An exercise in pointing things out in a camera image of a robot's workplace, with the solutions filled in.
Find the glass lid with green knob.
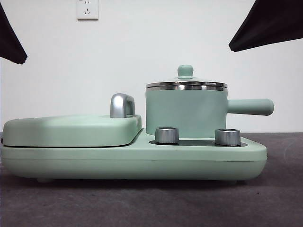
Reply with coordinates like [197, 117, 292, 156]
[145, 65, 228, 88]

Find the mint green griddle cover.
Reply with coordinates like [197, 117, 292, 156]
[2, 113, 143, 148]

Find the silver control dial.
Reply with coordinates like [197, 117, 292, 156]
[214, 128, 241, 146]
[155, 127, 180, 144]

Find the black control panel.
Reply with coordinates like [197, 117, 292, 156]
[148, 139, 248, 147]

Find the mint green breakfast machine base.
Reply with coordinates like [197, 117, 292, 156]
[0, 129, 268, 184]

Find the white wall socket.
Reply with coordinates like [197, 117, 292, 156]
[76, 0, 99, 21]

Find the mint green pot with handle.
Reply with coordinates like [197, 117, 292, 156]
[144, 85, 275, 139]

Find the silver cover handle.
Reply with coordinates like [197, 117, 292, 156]
[110, 93, 136, 118]

